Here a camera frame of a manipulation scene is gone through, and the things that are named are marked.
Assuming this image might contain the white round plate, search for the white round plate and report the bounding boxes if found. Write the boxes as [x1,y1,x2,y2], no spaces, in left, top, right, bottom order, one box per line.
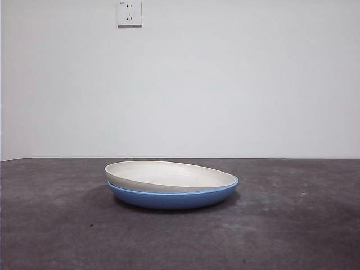
[104,160,237,194]

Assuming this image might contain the blue round plate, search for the blue round plate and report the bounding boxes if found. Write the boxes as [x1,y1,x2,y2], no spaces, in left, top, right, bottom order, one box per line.
[107,176,240,210]

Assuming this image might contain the white wall socket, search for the white wall socket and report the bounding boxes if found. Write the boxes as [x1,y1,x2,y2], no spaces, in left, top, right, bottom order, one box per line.
[117,0,143,28]

